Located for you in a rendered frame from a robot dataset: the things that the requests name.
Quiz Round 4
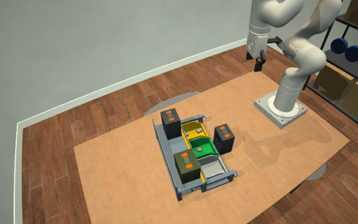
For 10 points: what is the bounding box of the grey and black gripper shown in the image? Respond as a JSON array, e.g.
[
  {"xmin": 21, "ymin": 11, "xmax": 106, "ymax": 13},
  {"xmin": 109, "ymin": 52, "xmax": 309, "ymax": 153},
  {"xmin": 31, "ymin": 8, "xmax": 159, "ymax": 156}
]
[{"xmin": 246, "ymin": 31, "xmax": 269, "ymax": 72}]

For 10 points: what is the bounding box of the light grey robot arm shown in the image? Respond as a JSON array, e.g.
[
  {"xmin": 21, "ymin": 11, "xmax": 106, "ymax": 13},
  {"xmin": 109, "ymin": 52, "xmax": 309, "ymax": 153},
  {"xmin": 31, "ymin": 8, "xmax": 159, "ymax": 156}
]
[{"xmin": 249, "ymin": 0, "xmax": 342, "ymax": 118}]

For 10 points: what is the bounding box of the yellow bin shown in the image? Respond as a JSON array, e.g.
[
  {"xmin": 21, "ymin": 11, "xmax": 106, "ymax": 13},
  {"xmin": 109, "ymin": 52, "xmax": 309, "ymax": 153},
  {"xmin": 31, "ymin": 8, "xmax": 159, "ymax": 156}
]
[{"xmin": 182, "ymin": 121, "xmax": 209, "ymax": 141}]

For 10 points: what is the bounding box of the grey metal shelf rack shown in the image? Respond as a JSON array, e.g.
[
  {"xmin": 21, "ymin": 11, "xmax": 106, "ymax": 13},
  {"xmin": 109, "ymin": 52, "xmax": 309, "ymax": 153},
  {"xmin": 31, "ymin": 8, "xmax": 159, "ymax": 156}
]
[{"xmin": 152, "ymin": 114, "xmax": 239, "ymax": 201}]

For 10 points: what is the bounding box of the grey open bin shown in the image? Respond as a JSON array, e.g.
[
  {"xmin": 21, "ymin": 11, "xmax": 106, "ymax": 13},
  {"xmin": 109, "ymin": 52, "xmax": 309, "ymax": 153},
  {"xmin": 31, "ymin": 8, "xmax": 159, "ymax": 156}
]
[{"xmin": 198, "ymin": 155, "xmax": 228, "ymax": 179}]

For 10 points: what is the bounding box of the olive green case with orange latches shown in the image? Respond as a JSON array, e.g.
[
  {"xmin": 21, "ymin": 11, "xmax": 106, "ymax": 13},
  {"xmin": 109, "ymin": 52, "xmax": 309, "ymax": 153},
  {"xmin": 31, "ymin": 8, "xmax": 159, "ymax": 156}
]
[{"xmin": 174, "ymin": 148, "xmax": 201, "ymax": 184}]

